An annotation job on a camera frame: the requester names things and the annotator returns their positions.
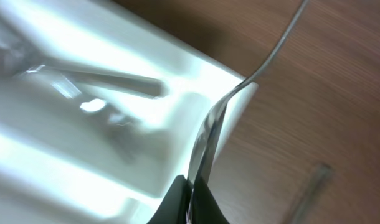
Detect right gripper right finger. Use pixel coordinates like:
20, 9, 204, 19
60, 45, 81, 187
191, 178, 229, 224

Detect white plastic cutlery tray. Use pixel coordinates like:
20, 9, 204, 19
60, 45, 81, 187
0, 0, 242, 223

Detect steel fork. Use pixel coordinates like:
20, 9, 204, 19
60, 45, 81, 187
10, 64, 166, 99

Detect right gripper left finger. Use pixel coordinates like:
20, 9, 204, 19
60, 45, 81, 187
148, 175, 191, 224

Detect steel spoon blue-tinted handle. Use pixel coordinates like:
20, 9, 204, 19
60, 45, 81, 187
283, 163, 333, 224

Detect steel spoon sideways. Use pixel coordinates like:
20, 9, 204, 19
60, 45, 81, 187
186, 0, 309, 223

